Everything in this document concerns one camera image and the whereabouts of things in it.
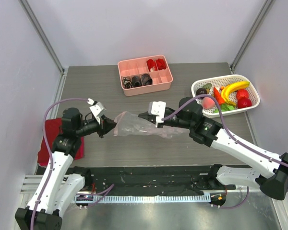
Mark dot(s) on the white perforated plastic basket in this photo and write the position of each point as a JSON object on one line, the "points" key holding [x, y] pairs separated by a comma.
{"points": [[221, 82]]}

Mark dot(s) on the white slotted cable duct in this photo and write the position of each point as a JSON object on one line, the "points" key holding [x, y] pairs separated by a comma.
{"points": [[205, 198]]}

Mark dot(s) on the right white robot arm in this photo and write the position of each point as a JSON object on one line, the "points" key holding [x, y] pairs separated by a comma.
{"points": [[266, 170]]}

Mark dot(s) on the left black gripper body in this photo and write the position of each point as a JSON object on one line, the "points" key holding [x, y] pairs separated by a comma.
{"points": [[101, 129]]}

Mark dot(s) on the green toy leafy piece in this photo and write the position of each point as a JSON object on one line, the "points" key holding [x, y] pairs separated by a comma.
{"points": [[207, 86]]}

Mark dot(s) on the clear zip top bag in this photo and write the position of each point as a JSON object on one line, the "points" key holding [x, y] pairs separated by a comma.
{"points": [[131, 124]]}

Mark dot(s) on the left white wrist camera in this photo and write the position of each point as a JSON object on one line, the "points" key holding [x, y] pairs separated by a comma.
{"points": [[97, 109]]}

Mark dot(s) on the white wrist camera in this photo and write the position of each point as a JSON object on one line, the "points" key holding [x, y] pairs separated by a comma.
{"points": [[158, 110], [97, 109]]}

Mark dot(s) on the black items in box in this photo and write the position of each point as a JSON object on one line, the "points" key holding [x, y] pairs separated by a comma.
{"points": [[136, 81]]}

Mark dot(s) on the orange toy carrot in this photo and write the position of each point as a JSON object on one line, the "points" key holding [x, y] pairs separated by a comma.
{"points": [[218, 97]]}

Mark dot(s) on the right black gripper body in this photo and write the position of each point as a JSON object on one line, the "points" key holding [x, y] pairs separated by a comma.
{"points": [[154, 118]]}

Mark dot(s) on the pink divided storage box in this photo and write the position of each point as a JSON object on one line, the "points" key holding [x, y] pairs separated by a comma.
{"points": [[162, 79]]}

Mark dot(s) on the red clips in box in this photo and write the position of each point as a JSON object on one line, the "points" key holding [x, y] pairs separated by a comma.
{"points": [[156, 64]]}

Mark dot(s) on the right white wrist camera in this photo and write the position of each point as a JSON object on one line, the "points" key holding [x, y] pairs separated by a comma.
{"points": [[158, 110]]}

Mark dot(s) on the yellow toy banana bunch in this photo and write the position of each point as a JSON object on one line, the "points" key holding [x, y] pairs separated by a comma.
{"points": [[232, 88]]}

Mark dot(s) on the green toy vegetable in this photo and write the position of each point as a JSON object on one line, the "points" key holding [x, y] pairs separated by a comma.
{"points": [[224, 108]]}

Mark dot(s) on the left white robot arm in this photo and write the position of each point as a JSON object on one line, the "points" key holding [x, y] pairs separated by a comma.
{"points": [[50, 201]]}

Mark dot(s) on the red toy apple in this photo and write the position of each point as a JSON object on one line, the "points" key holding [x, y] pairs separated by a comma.
{"points": [[244, 103]]}

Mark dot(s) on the pink toy peach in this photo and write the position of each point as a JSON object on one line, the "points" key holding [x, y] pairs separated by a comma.
{"points": [[208, 103]]}

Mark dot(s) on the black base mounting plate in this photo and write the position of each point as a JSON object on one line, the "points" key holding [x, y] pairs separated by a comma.
{"points": [[150, 181]]}

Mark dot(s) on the red folded cloth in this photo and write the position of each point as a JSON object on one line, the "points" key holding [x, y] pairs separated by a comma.
{"points": [[52, 130]]}

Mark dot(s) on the dark toy mangosteen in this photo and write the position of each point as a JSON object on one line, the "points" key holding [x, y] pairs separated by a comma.
{"points": [[201, 91]]}

